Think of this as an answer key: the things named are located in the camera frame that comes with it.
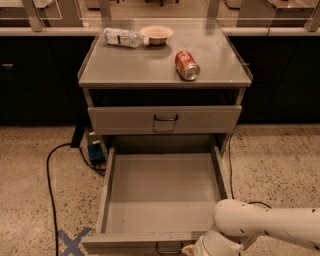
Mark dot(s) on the red soda can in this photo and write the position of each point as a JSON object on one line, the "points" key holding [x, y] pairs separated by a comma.
{"points": [[186, 66]]}

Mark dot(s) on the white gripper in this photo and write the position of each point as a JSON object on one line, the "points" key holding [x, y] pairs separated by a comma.
{"points": [[190, 249]]}

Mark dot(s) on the grey drawer cabinet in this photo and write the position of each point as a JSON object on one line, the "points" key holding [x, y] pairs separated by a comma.
{"points": [[115, 76]]}

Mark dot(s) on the dark counter with cabinets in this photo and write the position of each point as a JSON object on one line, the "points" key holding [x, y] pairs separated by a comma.
{"points": [[39, 78]]}

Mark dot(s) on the grey top drawer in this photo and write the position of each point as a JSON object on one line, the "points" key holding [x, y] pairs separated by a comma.
{"points": [[164, 119]]}

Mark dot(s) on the clear plastic water bottle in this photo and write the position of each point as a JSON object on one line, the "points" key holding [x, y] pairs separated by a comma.
{"points": [[124, 38]]}

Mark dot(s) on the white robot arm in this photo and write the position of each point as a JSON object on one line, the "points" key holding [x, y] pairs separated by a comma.
{"points": [[237, 225]]}

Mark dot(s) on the beige paper bowl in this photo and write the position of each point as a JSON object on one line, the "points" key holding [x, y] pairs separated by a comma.
{"points": [[157, 34]]}

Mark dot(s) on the grey drawer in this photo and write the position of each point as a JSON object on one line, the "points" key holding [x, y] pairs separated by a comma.
{"points": [[164, 119], [157, 203]]}

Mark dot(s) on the blue tape cross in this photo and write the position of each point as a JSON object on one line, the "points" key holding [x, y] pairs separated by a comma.
{"points": [[72, 245]]}

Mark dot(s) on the blue power box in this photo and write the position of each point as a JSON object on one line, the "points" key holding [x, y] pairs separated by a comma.
{"points": [[95, 152]]}

